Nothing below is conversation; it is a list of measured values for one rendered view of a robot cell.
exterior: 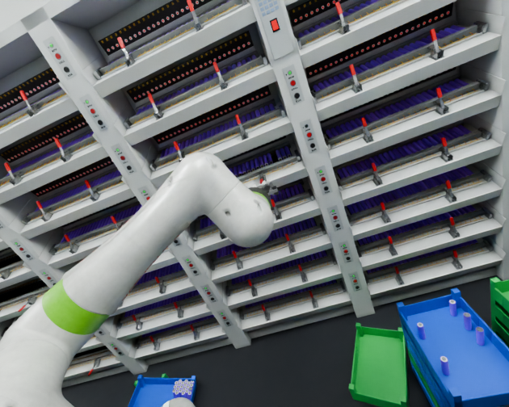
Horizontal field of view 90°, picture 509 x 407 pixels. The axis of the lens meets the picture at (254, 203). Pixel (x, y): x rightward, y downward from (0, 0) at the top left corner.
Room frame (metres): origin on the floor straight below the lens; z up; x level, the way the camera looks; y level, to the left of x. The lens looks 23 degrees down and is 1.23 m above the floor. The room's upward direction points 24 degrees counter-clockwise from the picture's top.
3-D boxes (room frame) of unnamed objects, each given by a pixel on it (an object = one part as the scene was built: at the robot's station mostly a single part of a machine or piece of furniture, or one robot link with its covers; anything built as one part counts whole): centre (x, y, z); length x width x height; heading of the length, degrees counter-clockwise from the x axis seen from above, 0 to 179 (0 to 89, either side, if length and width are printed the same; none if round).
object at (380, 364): (0.69, -0.21, 0.04); 0.30 x 0.20 x 0.08; 145
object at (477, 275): (1.12, 0.03, 0.02); 2.19 x 0.16 x 0.05; 79
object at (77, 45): (1.17, 0.38, 0.85); 0.20 x 0.09 x 1.70; 169
